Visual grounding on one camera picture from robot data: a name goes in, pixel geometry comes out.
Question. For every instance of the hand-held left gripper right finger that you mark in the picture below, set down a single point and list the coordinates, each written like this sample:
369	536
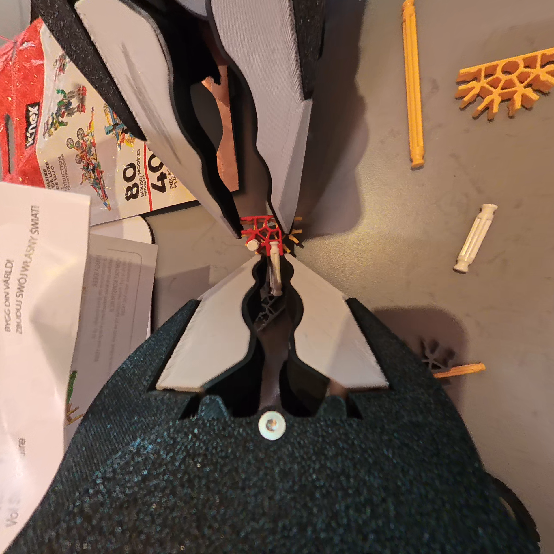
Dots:
337	342

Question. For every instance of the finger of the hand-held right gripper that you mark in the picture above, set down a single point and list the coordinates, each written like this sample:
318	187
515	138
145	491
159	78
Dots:
268	65
138	78

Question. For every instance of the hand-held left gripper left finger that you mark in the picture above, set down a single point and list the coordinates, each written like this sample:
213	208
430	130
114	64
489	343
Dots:
207	342

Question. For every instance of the grey snowflake connector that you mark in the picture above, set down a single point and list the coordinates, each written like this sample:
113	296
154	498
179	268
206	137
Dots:
270	314

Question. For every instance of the red and yellow connector cluster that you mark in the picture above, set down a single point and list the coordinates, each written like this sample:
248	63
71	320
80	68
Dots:
294	237

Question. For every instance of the red corner connector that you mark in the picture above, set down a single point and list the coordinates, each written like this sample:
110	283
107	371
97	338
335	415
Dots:
259	236

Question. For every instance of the grey connector with yellow rod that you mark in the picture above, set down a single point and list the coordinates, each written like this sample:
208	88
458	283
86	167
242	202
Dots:
437	357

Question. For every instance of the booklet with green figure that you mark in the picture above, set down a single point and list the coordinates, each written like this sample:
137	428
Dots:
112	303

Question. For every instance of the colourful construction toy bag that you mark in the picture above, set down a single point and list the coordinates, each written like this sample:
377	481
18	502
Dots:
65	164

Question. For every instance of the short yellow toy rod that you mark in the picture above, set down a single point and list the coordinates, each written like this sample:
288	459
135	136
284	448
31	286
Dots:
463	370

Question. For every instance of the long yellow toy rod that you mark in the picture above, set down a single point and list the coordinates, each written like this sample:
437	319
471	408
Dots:
413	86

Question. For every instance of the short white toy rod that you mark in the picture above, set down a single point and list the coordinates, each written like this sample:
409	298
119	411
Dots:
476	238

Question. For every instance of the instruction sheet with model pictures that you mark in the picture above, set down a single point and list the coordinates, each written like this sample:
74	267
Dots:
39	303

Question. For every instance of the yellow half-round connector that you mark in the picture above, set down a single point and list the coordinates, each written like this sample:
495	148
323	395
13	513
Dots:
471	82

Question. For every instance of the black rubber tyre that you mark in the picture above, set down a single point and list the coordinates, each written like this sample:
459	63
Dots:
519	506

